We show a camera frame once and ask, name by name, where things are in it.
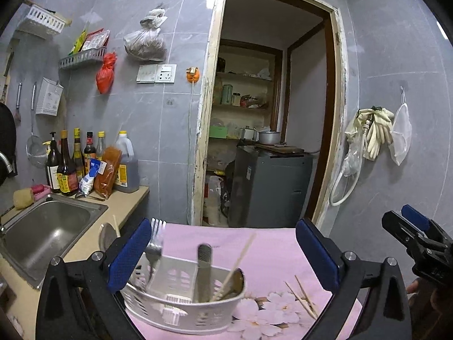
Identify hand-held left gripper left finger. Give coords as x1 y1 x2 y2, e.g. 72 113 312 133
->
35 217 153 340

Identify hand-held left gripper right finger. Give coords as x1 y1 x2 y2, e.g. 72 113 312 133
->
295 218 413 340

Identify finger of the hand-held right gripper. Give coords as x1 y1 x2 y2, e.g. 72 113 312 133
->
381 210 431 256
401 203 453 244

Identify steel fork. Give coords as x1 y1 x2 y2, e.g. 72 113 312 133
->
143 218 168 286

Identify white plastic utensil holder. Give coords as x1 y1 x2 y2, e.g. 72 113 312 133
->
120 253 247 334

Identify steel peeler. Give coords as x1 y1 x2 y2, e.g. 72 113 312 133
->
193 244 213 303

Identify gold spoon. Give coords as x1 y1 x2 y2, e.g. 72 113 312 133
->
221 268 245 300

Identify pink floral cloth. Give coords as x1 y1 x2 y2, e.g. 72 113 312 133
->
125 221 365 340

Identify beige kitchen countertop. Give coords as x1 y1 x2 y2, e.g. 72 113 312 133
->
0 184 150 340

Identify large brown liquid jug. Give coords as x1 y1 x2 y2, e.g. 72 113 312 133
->
113 131 140 194

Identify orange snack packet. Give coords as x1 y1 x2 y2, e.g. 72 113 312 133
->
93 146 123 199

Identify blue and white packet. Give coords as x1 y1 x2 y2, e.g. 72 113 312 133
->
78 159 101 195

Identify grey washing machine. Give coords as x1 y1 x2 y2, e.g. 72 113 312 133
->
228 145 314 229

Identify steel sink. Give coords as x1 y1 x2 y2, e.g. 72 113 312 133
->
0 193 108 289

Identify clear plastic bag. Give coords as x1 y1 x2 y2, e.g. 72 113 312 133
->
341 145 365 178

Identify white mesh bag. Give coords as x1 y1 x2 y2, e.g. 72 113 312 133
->
389 94 413 166

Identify cream rubber gloves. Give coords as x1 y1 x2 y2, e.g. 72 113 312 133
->
345 107 395 161

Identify white plastic jug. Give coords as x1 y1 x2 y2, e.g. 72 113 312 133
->
204 175 225 225

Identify brown bottle yellow label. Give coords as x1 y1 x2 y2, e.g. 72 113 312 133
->
58 130 79 196

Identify yellow-cap bottle olive label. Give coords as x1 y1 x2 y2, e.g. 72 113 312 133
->
72 128 86 183

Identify clear bottle yellow cap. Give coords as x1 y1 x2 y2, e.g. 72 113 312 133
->
95 131 107 162

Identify yellow sponge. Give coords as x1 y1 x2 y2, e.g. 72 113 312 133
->
13 188 35 209

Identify metal pot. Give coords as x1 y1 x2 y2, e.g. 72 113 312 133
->
258 131 282 146

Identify metal strainer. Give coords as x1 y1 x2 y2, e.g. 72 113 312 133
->
26 82 48 169

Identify black pan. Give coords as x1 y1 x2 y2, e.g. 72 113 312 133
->
0 103 18 186

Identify white hanging box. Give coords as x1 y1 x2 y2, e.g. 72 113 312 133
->
35 77 64 117

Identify red plastic bag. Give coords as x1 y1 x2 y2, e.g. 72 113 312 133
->
96 51 117 94

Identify wooden shelf unit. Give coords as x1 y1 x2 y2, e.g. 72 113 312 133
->
212 39 284 142

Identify hanging clear filled bag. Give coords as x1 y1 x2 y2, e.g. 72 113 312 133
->
124 7 168 61

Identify red packet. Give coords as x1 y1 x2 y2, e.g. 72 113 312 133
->
83 28 110 52

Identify yellow green packet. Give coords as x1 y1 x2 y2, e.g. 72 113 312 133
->
69 30 87 55

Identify white hose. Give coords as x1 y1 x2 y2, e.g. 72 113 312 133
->
329 120 372 207

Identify wooden door frame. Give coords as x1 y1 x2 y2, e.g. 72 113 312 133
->
189 0 345 227

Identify white wall switch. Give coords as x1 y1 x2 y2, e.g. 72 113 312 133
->
137 64 158 83

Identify white wall socket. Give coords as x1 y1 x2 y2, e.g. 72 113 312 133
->
156 64 177 84

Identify grey wall basket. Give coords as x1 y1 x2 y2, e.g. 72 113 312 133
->
58 47 108 70

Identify white wall basket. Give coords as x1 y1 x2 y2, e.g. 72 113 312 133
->
16 5 68 40

